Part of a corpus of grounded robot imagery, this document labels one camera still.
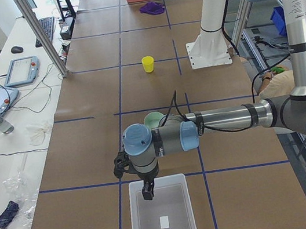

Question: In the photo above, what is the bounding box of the yellow plastic cup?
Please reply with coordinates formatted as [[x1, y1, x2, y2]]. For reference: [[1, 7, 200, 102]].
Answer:
[[141, 56, 154, 73]]

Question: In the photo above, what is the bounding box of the black electronics box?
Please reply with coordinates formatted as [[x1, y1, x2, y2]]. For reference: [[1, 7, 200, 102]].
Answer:
[[60, 17, 75, 40]]

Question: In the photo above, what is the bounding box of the upper teach pendant tablet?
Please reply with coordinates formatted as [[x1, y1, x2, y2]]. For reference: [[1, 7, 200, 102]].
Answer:
[[5, 56, 39, 87]]

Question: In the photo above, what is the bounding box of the brown paper table cover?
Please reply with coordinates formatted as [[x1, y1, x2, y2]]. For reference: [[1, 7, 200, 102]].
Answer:
[[31, 0, 306, 229]]

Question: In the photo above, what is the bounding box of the light green bowl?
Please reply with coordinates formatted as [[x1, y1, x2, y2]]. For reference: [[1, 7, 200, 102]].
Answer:
[[144, 111, 164, 130]]

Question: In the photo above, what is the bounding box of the seated person beige shirt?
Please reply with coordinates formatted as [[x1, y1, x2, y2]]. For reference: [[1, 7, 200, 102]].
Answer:
[[257, 64, 295, 99]]

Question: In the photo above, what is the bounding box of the purple cloth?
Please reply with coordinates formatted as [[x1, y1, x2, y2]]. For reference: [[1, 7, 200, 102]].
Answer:
[[139, 2, 165, 16]]

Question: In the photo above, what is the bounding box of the aluminium frame post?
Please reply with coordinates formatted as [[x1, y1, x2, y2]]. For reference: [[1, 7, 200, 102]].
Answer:
[[13, 0, 68, 78]]

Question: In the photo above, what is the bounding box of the clear plastic storage box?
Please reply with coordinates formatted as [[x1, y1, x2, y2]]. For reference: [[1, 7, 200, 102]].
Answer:
[[129, 173, 197, 229]]

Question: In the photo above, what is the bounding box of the crumpled clear plastic wrap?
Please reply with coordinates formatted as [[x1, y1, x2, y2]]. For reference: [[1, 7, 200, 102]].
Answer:
[[3, 172, 39, 228]]

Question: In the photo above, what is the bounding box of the black computer mouse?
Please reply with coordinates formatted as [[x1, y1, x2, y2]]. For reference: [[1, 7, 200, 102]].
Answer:
[[10, 46, 24, 54]]

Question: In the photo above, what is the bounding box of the white crumpled cloth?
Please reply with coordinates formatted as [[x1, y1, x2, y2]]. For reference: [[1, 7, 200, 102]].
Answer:
[[26, 121, 52, 146]]

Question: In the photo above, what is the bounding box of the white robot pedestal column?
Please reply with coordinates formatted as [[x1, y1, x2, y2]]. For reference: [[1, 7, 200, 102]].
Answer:
[[186, 0, 233, 70]]

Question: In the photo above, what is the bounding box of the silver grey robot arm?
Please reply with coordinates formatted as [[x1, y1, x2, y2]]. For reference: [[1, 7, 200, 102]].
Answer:
[[114, 0, 306, 200]]

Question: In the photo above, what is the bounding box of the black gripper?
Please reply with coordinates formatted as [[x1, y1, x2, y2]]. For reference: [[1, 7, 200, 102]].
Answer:
[[137, 169, 158, 201]]

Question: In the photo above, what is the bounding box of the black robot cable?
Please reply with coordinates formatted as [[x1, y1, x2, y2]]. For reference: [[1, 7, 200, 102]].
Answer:
[[154, 74, 276, 145]]

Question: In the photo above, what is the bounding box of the black keyboard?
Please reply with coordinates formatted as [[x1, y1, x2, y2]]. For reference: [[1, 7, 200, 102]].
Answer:
[[38, 17, 55, 41]]

